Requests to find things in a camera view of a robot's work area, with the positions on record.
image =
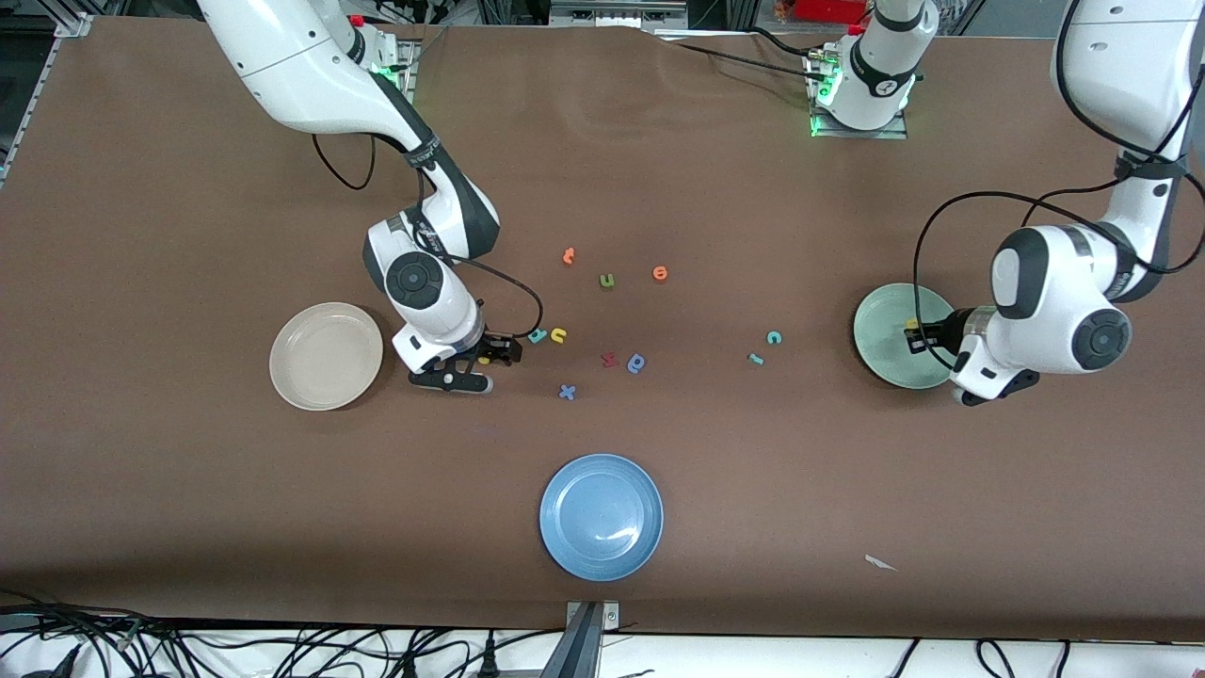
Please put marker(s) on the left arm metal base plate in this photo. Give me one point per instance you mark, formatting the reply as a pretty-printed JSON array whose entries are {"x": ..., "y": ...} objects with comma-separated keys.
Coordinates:
[{"x": 861, "y": 134}]

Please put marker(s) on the aluminium frame rail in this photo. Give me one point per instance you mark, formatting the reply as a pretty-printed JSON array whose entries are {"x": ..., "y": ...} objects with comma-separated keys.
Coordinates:
[{"x": 38, "y": 94}]

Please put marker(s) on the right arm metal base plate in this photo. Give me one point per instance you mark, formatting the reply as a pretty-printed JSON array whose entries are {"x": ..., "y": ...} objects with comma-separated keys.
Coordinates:
[{"x": 409, "y": 66}]

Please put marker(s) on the beige round plate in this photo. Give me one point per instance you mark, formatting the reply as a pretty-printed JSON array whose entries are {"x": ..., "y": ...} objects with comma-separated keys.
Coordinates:
[{"x": 326, "y": 356}]

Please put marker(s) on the blue round plate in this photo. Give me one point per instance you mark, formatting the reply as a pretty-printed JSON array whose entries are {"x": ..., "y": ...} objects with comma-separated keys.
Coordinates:
[{"x": 601, "y": 517}]

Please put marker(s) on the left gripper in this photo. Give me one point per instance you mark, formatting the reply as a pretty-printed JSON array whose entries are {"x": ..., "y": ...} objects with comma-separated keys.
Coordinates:
[{"x": 944, "y": 335}]

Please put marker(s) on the green round plate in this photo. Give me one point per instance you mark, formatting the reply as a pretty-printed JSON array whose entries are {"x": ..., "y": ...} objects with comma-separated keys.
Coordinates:
[{"x": 880, "y": 339}]

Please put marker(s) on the white paper scrap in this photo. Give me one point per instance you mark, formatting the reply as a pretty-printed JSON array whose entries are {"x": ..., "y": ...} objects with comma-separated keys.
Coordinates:
[{"x": 879, "y": 562}]

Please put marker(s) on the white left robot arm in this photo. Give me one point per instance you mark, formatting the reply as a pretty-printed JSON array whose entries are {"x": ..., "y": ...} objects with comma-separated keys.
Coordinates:
[{"x": 1054, "y": 301}]

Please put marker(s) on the grey metal box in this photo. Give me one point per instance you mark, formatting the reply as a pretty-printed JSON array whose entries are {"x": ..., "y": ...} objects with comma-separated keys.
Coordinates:
[{"x": 617, "y": 11}]

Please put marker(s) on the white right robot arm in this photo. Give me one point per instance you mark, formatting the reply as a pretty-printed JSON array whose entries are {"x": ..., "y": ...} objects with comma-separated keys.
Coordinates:
[{"x": 282, "y": 56}]

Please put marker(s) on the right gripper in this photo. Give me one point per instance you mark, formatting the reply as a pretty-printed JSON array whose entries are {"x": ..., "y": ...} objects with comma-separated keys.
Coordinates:
[{"x": 492, "y": 349}]

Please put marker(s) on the red box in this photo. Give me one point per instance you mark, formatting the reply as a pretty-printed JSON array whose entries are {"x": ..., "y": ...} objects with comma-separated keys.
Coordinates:
[{"x": 828, "y": 9}]

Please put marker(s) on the metal table edge bracket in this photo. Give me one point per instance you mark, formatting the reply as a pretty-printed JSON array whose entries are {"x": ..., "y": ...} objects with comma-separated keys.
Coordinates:
[{"x": 588, "y": 631}]

